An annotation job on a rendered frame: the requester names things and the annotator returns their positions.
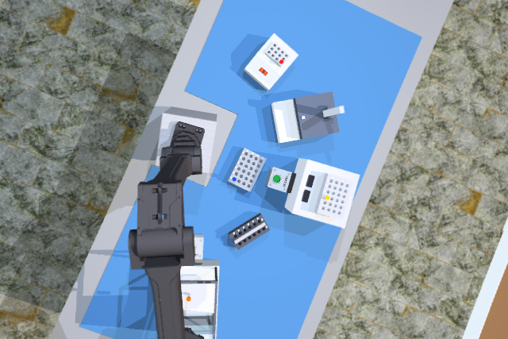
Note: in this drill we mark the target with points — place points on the blue bench mat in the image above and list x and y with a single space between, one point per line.
266 288

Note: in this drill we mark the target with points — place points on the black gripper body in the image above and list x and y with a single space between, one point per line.
190 335

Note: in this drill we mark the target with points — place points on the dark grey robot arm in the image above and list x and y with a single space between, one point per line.
162 246

